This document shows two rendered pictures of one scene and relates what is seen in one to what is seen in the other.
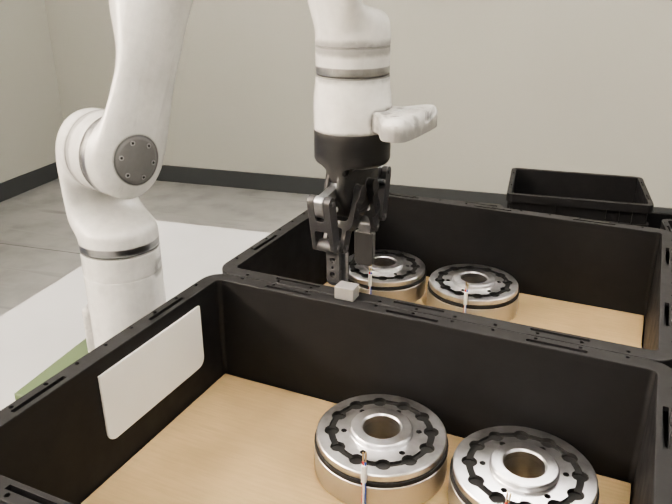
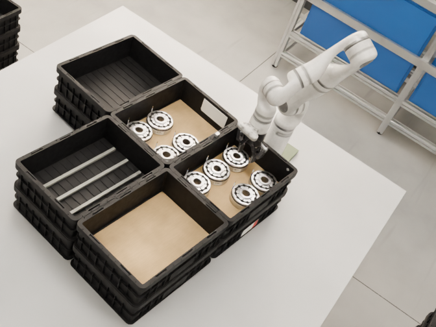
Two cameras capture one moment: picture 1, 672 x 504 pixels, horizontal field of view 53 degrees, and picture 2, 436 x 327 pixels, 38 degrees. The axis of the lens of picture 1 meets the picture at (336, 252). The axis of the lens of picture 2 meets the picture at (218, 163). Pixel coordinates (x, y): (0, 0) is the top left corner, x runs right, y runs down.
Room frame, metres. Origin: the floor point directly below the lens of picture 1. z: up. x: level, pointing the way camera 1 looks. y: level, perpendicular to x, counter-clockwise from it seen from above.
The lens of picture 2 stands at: (0.61, -1.74, 2.52)
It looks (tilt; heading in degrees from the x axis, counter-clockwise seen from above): 45 degrees down; 92
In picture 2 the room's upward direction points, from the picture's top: 22 degrees clockwise
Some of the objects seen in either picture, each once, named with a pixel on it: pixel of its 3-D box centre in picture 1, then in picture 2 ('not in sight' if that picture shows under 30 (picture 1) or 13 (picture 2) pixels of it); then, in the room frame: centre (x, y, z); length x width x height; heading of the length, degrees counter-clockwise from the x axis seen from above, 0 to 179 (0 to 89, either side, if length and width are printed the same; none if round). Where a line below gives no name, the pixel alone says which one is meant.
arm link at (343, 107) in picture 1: (370, 97); (257, 122); (0.64, -0.03, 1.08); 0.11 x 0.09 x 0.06; 61
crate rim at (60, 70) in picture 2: not in sight; (121, 72); (0.09, 0.12, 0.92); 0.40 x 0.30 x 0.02; 65
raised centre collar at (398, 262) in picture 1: (383, 263); (264, 180); (0.75, -0.06, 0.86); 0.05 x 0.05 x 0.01
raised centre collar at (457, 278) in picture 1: (473, 279); (246, 193); (0.70, -0.16, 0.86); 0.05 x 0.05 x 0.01
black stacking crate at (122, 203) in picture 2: not in sight; (152, 234); (0.47, -0.49, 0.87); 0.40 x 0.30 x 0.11; 65
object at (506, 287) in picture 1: (473, 283); (245, 194); (0.70, -0.16, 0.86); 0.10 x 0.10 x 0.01
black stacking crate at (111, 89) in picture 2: not in sight; (119, 82); (0.09, 0.12, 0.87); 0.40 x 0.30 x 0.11; 65
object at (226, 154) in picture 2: not in sight; (236, 157); (0.62, 0.00, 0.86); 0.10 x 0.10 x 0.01
